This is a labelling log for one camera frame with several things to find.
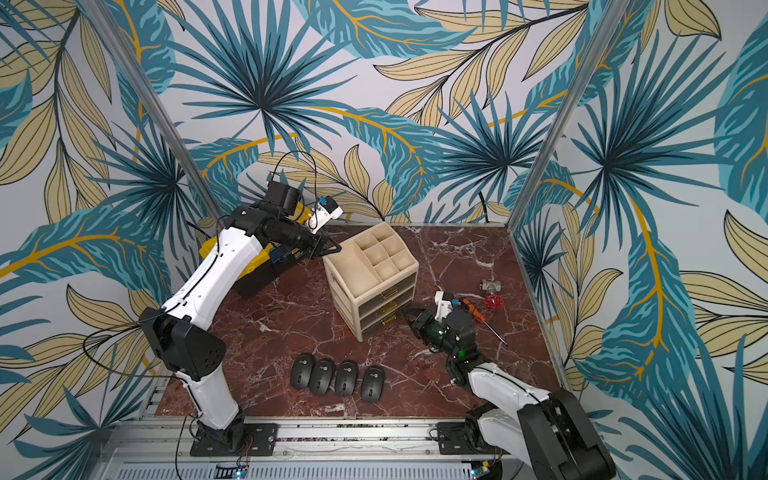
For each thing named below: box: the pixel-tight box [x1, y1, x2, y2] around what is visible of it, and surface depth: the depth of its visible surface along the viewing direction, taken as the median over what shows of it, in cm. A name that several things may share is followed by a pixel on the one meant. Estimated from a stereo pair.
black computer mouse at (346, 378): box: [336, 359, 358, 397], surface depth 83 cm
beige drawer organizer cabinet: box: [322, 222, 419, 342], surface depth 79 cm
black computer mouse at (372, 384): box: [362, 365, 385, 403], surface depth 83 cm
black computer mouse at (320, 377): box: [309, 359, 333, 395], surface depth 83 cm
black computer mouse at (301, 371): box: [290, 353, 314, 390], surface depth 85 cm
